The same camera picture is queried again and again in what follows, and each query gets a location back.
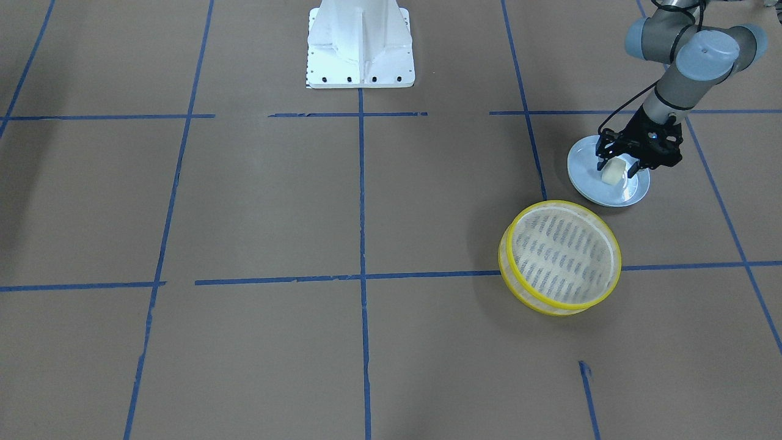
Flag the white steamed bun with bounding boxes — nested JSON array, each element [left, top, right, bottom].
[[601, 158, 627, 186]]

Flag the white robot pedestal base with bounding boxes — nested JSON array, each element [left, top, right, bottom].
[[305, 1, 416, 89]]

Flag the light blue plate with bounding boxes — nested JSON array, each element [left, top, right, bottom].
[[567, 136, 651, 208]]

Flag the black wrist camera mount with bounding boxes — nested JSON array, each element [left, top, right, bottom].
[[640, 123, 682, 169]]

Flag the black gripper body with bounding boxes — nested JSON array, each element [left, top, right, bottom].
[[611, 108, 682, 161]]

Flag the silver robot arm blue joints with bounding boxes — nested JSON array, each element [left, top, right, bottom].
[[625, 1, 769, 126]]

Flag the yellow bamboo steamer basket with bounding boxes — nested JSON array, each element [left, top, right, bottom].
[[497, 200, 622, 317]]

